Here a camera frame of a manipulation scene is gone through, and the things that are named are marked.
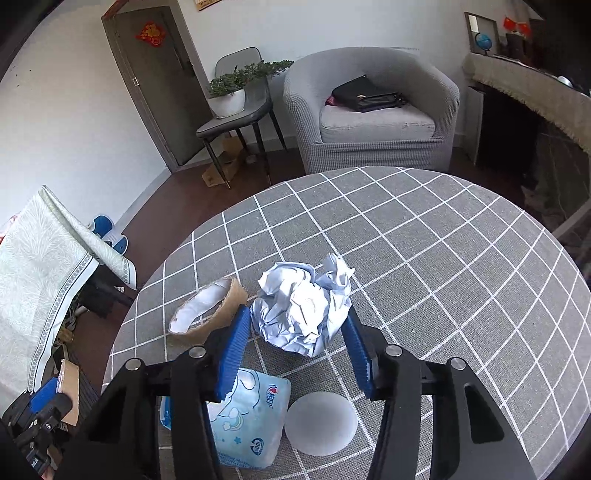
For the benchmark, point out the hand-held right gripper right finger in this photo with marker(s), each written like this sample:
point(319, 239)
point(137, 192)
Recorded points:
point(358, 360)

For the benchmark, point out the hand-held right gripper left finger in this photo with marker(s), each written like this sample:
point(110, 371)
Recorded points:
point(233, 355)

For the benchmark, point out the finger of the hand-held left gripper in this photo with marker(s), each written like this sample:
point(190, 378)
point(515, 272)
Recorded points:
point(44, 394)
point(57, 408)

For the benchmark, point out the blue white tissue packet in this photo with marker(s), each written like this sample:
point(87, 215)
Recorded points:
point(249, 415)

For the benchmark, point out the large cardboard tape roll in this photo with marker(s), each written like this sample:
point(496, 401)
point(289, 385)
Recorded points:
point(235, 293)

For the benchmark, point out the white round lid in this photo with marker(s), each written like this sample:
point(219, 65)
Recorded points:
point(318, 424)

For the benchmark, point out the large white paper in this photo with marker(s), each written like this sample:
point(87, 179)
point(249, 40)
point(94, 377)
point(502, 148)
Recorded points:
point(300, 300)

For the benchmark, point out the brown cardboard piece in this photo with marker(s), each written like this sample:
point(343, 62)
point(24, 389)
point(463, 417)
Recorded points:
point(69, 387)

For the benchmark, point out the black box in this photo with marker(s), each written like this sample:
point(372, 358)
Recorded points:
point(99, 297)

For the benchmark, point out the round table with grey checked cloth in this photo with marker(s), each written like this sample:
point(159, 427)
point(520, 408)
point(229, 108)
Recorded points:
point(415, 258)

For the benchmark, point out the side table with pale green cloth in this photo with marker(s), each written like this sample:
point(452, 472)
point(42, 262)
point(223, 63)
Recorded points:
point(37, 277)

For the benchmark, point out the blue white slipper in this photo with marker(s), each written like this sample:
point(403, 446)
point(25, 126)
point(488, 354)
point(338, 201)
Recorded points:
point(116, 244)
point(100, 225)

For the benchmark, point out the flat cardboard box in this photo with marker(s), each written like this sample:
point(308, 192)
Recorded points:
point(217, 170)

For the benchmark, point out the grey dining chair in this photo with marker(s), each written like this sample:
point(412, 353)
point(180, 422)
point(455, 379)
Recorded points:
point(235, 117)

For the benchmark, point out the grey armchair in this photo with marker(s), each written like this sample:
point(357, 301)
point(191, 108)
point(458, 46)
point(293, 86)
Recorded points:
point(304, 115)

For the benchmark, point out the potted plant in white pot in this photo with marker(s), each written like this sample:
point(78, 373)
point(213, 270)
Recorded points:
point(226, 104)

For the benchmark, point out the pink cloth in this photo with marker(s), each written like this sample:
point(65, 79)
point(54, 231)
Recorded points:
point(331, 101)

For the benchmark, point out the black handbag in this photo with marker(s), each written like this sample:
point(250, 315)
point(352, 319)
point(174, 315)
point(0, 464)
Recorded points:
point(360, 92)

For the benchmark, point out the grey door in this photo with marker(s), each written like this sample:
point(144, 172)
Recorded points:
point(157, 92)

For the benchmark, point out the red diamond door decoration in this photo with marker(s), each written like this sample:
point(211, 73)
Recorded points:
point(150, 34)

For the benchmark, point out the small blue globe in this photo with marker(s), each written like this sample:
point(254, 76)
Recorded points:
point(485, 41)

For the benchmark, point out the small white device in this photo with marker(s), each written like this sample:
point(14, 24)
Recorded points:
point(564, 81)

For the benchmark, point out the dark wooden box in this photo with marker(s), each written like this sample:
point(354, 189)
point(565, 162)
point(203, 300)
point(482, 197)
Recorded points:
point(517, 48)

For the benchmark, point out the black monitor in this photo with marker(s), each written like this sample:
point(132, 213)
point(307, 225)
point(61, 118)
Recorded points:
point(558, 50)

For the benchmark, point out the small red flags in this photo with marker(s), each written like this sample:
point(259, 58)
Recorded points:
point(517, 25)

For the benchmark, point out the dark picture frame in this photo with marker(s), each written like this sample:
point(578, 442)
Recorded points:
point(472, 27)

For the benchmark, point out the wall calendar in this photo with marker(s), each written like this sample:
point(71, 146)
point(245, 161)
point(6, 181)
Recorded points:
point(205, 3)

